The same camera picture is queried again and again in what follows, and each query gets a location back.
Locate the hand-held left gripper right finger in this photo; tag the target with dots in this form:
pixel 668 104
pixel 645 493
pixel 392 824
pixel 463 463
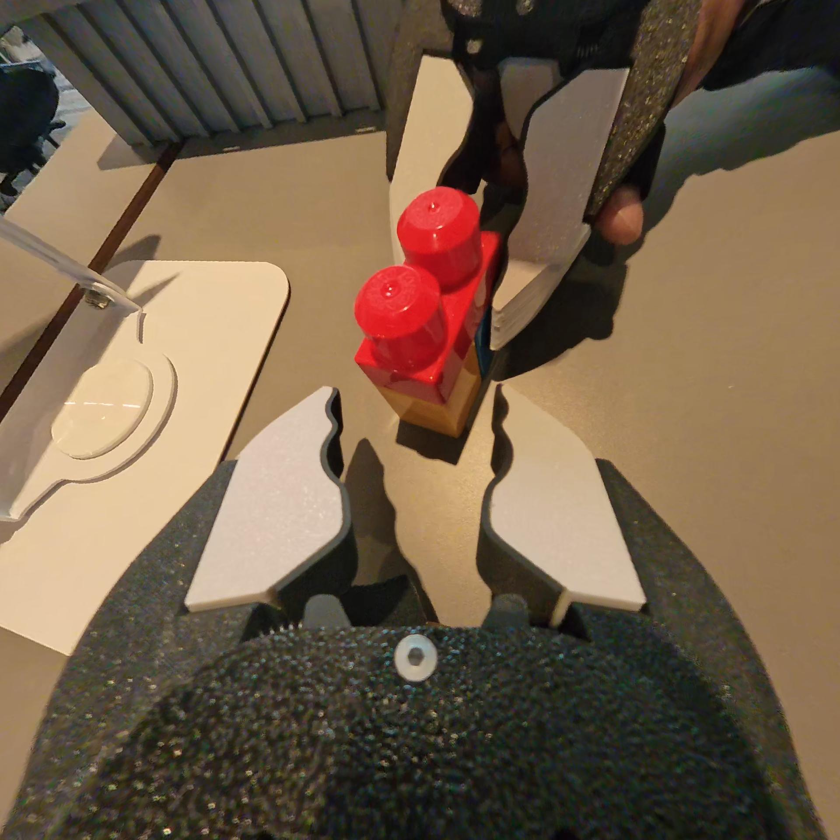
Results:
pixel 558 518

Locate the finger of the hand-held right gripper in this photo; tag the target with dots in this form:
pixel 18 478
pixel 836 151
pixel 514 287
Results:
pixel 423 131
pixel 564 164

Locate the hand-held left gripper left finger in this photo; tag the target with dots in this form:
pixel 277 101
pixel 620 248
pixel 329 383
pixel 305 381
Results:
pixel 275 512

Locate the yellow one-stud toy block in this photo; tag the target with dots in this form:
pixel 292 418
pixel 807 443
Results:
pixel 426 410

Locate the red two-stud toy block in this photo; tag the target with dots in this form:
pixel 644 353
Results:
pixel 426 308

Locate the blue one-stud toy block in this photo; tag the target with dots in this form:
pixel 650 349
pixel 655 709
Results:
pixel 485 348

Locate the grey plastic bin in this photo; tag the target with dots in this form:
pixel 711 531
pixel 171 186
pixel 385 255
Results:
pixel 229 65

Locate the black office chair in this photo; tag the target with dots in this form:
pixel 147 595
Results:
pixel 26 124

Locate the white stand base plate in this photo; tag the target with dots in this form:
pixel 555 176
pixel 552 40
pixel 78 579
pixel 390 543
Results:
pixel 216 315

